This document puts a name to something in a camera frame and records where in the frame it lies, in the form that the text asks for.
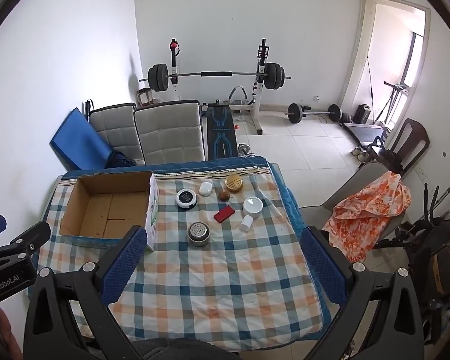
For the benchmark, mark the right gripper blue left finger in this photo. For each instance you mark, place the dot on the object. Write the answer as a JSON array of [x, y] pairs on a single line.
[[119, 262]]

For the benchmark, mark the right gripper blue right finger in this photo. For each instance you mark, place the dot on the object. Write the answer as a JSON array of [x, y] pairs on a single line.
[[327, 264]]

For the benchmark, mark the silver round tin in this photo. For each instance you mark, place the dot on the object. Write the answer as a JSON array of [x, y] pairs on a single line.
[[198, 234]]

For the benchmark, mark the black and white round jar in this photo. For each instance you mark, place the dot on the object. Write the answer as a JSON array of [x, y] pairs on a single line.
[[186, 199]]

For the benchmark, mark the small white cylinder bottle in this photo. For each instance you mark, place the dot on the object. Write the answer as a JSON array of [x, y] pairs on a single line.
[[246, 223]]

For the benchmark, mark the white jar with printed lid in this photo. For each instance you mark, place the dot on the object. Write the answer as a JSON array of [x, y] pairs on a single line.
[[253, 207]]

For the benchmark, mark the white earbud case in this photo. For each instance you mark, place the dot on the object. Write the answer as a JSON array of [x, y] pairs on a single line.
[[205, 189]]

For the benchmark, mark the red rectangular case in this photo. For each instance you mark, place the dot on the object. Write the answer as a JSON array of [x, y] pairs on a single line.
[[224, 214]]

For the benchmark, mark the brown walnut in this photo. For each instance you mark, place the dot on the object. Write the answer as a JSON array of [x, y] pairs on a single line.
[[224, 196]]

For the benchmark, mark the gold round tin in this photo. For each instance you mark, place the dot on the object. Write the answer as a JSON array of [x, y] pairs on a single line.
[[234, 183]]

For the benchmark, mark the grey armchair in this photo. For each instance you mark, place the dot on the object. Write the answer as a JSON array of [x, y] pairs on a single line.
[[318, 215]]

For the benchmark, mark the orange white patterned cloth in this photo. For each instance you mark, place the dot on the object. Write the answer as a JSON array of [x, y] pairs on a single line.
[[358, 221]]

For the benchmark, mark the open cardboard box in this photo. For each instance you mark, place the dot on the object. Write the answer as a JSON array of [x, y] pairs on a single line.
[[102, 208]]

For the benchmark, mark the blue foam mat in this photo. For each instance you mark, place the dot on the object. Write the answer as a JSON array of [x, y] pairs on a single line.
[[79, 144]]

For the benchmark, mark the dark blue knitted fabric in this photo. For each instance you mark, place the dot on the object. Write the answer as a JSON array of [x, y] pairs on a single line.
[[117, 159]]

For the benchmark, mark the grey quilted cushion left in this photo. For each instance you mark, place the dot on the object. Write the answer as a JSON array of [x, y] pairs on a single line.
[[116, 125]]

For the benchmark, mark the grey quilted cushion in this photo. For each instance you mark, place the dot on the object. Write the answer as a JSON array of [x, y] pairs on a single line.
[[171, 132], [116, 125]]

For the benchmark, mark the grey quilted cushion right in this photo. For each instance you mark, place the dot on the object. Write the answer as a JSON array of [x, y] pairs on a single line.
[[171, 132]]

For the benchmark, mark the chrome dumbbell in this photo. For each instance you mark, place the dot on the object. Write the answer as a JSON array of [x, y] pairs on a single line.
[[243, 150]]

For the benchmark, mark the dark wooden chair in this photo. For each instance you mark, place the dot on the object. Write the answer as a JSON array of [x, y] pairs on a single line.
[[411, 142]]

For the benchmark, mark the black blue weight bench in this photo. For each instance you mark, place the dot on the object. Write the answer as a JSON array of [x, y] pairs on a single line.
[[221, 135]]

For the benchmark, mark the small barbell on floor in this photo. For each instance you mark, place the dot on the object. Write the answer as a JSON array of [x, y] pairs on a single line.
[[296, 113]]

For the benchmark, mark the barbell on rack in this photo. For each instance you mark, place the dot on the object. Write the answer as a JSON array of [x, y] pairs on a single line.
[[159, 77]]

